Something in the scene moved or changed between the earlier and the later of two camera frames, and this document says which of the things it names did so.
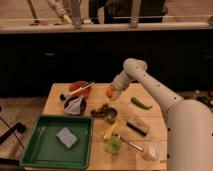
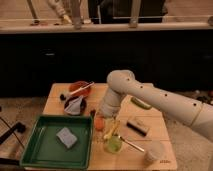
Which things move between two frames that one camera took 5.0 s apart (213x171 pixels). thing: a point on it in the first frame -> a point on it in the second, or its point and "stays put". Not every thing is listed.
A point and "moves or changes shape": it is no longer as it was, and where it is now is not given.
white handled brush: (84, 87) stays put
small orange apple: (109, 91) moves or changes shape
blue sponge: (66, 137) stays put
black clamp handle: (18, 126) stays put
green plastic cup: (113, 144) stays put
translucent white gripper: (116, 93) -> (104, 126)
